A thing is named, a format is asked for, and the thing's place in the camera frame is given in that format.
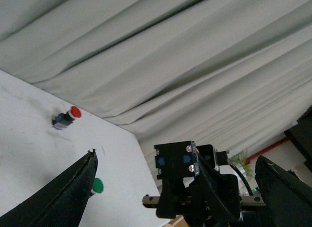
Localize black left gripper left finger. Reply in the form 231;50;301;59
0;149;98;227

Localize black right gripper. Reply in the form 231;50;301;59
142;144;266;227

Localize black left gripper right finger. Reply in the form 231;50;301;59
255;156;312;227

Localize yellow push button switch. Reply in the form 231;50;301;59
154;141;200;180

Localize green plant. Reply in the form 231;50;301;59
230;150;253;181

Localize red pipe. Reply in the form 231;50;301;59
244;136;294;165

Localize white pleated curtain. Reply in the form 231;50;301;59
0;0;312;174

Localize black cable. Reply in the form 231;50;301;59
228;161;254;196

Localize green push button switch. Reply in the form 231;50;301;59
90;178;104;197

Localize red push button switch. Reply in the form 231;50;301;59
52;106;82;130

